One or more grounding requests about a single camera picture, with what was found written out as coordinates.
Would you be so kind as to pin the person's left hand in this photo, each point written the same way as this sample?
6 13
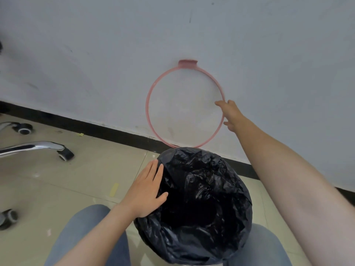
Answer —
141 195

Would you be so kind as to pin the person's right hand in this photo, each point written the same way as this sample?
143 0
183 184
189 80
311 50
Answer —
233 114

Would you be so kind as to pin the person's left middle finger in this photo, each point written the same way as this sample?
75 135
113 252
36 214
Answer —
151 171

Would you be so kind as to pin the person's right fingers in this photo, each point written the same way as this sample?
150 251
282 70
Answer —
220 103

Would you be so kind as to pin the person's left thumb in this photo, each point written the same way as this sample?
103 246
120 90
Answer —
162 198

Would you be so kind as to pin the person's left little finger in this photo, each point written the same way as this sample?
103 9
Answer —
136 183

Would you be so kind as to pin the black trash bag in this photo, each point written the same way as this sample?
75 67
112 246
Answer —
199 191

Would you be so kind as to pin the person's right forearm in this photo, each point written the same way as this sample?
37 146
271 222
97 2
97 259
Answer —
291 185

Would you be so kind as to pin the person's left forearm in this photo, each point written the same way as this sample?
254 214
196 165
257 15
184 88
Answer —
97 238

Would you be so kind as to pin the yellow tape strip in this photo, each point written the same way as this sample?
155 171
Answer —
114 190

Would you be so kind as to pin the black baseboard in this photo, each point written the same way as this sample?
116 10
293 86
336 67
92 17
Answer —
111 130

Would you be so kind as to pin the person's left leg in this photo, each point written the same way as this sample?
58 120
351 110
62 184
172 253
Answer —
83 218

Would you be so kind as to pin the person's leg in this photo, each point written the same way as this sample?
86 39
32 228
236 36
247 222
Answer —
266 246
83 218

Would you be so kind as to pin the small yellow tape scrap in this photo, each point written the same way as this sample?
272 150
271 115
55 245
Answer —
80 134

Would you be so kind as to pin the black chair caster wheel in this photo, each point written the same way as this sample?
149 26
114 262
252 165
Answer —
25 129
66 154
7 219

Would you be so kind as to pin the chrome office chair base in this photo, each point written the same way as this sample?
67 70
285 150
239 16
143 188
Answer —
30 147

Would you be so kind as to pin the person's right leg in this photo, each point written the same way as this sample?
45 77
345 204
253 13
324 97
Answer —
266 246

